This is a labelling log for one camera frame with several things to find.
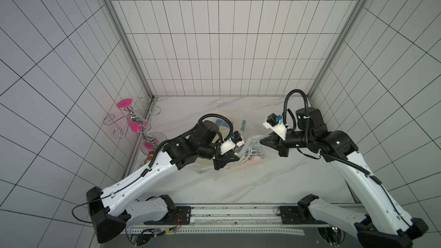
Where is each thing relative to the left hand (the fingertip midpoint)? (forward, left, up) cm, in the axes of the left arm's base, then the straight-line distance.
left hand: (231, 160), depth 65 cm
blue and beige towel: (+31, -9, -21) cm, 39 cm away
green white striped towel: (+5, -9, 0) cm, 10 cm away
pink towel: (+2, -11, -5) cm, 12 cm away
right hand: (+7, -12, +6) cm, 15 cm away
